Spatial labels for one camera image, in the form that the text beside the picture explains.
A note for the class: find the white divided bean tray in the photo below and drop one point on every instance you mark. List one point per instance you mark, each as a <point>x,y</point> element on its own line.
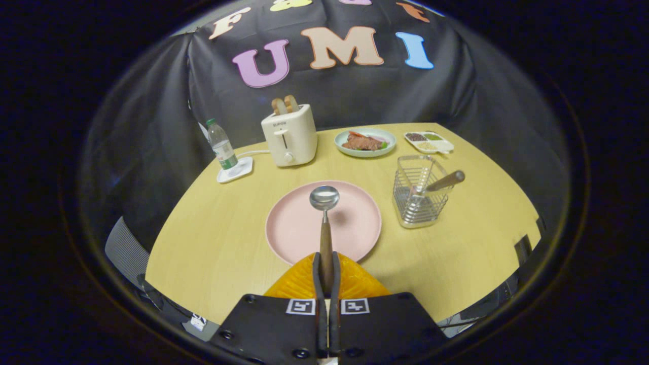
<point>431,144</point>

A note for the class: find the white square coaster pad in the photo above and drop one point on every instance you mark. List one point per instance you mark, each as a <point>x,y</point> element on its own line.
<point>242,170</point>

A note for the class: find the pink round plate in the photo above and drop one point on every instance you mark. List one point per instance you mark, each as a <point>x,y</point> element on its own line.
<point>294,228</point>

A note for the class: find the pink onion slice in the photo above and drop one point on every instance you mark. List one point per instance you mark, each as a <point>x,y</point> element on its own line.
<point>379,138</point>

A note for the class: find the grey mesh chair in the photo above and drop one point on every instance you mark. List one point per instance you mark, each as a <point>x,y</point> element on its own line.
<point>127,253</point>

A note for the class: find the dark chair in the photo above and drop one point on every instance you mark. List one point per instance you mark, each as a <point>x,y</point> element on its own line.
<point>523,249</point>

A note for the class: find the clear plastic water bottle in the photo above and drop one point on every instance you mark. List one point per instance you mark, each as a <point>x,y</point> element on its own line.
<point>222,147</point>

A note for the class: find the brown meat slices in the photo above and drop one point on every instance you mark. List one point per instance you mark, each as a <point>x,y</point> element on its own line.
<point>360,143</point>

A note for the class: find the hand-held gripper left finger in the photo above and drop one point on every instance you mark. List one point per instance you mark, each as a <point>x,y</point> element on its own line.
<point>274,329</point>

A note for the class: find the pale green food plate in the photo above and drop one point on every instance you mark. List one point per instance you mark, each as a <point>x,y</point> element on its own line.
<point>365,153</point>

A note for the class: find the black backdrop cloth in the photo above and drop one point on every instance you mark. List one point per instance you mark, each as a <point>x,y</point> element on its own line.
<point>481,101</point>

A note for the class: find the cream white toaster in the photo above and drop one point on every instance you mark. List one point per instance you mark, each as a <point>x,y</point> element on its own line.
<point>299,137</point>

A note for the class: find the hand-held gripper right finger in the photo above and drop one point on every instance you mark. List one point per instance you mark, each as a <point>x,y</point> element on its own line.
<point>385,329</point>

